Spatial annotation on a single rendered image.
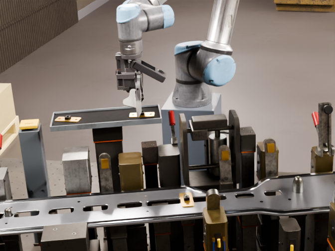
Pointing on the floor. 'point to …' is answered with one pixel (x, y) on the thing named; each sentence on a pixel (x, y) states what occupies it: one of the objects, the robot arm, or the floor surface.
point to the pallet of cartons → (7, 116)
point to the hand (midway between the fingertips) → (141, 109)
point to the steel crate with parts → (305, 5)
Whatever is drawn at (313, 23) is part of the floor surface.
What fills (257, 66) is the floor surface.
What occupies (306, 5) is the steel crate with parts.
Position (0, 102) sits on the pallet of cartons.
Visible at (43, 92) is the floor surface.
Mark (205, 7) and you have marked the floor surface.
